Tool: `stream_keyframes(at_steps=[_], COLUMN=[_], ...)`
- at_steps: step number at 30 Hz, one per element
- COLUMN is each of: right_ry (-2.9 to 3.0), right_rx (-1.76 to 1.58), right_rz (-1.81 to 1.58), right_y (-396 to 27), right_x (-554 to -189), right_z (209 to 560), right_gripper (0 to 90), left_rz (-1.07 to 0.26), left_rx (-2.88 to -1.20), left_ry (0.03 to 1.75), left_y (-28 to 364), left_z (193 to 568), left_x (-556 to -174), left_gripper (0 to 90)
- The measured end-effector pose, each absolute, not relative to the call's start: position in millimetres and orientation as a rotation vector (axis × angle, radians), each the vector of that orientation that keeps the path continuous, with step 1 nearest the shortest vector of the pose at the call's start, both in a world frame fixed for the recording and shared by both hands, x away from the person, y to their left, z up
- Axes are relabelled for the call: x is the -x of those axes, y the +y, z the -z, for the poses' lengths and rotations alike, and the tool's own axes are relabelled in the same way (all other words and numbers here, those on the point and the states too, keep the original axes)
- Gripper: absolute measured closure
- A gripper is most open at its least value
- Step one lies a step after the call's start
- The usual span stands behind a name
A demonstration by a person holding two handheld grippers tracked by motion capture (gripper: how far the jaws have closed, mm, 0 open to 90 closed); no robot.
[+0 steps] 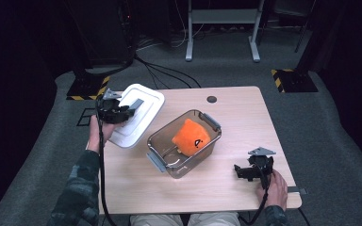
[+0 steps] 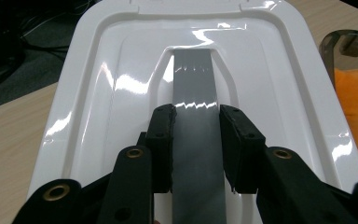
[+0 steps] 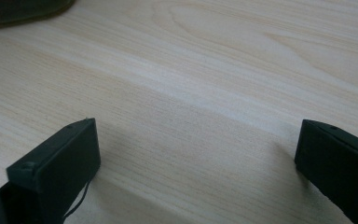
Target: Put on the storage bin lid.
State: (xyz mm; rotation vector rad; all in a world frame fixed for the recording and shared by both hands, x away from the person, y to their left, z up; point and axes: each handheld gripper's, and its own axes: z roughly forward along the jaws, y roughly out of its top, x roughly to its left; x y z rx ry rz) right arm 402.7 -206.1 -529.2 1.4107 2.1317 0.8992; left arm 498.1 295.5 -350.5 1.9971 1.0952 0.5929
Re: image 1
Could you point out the white box lid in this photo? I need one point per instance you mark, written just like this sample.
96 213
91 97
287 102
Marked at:
144 97

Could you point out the black equipment rack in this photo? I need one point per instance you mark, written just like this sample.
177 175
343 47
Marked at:
106 31

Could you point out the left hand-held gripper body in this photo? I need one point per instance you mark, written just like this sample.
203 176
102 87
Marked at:
110 111

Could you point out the person's beige trousers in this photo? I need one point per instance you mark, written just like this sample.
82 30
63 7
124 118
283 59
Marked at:
157 220

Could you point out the black stand base striped tape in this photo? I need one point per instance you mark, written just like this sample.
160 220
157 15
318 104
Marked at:
295 82
85 88

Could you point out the grey metal table bracket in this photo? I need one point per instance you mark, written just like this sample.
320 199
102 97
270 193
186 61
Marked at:
297 190

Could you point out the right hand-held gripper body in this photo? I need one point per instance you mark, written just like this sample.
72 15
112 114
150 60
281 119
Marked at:
260 166

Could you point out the person's right hand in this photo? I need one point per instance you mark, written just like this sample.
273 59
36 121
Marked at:
276 190

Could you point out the person's left hand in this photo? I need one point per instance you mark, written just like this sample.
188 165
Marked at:
95 135

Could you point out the white metal stand frame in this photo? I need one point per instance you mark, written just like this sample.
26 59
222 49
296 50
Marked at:
221 15

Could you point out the orange plush toy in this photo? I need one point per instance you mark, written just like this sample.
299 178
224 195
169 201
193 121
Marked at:
190 138

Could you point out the clear plastic storage box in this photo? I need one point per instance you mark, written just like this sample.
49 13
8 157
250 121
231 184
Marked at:
166 150

